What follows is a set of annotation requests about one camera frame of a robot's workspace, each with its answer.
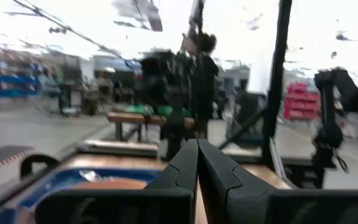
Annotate black table clamp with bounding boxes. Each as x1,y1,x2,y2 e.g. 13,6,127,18
19,154,60,180

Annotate blue plastic tray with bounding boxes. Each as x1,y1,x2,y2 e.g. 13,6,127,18
0,167,164,224

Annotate pink plate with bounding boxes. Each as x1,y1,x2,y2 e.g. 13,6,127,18
70,179,149,190

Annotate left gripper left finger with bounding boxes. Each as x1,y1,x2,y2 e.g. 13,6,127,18
35,139,199,224

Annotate person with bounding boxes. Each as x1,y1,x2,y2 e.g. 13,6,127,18
190,32,220,141

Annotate shelving with blue bins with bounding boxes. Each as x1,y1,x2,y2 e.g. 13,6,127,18
0,62,43,100

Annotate black floor mat striped edge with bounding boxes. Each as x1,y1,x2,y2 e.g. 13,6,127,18
0,145,37,177

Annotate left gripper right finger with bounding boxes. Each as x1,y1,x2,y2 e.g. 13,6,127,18
198,139,358,224

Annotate red storage bins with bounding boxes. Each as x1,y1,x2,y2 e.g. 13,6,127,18
283,82,322,121

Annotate black frame post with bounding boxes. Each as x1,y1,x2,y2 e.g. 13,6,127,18
261,0,293,170

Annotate green mat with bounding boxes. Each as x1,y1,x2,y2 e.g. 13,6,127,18
127,105,194,118

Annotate wooden workbench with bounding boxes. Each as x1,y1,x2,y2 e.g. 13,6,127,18
106,105,197,142

